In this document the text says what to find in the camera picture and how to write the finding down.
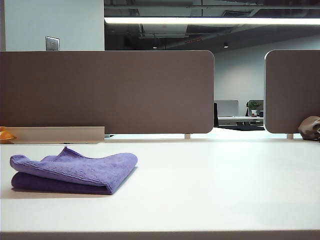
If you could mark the purple microfiber cloth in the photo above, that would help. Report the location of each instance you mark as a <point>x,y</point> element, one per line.
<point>87,170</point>

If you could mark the white divider support foot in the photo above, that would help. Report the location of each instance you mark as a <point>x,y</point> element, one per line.
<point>290,136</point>
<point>187,136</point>

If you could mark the wide brown desk divider panel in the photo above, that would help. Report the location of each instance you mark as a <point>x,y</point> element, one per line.
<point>125,92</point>

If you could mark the grey office partition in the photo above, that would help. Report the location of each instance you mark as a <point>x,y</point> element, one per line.
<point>227,108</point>

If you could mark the white office desk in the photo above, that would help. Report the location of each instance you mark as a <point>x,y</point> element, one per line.
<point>232,120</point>

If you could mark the potted green plant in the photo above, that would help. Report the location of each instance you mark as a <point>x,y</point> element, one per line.
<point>254,107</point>

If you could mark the beige desk ledge box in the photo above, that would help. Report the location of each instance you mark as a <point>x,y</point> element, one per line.
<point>62,135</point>

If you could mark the long ceiling light strip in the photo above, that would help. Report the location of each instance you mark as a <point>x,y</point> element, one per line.
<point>200,20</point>

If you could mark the crumpled brown bag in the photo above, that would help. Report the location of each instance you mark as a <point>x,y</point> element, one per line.
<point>308,128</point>

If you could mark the orange object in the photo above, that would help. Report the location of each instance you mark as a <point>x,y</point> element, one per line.
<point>5,135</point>

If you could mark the grey ceiling air duct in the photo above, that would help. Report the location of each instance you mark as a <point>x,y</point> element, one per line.
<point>162,31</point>

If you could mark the metal wall switch plate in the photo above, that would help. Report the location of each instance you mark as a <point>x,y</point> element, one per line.
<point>52,43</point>

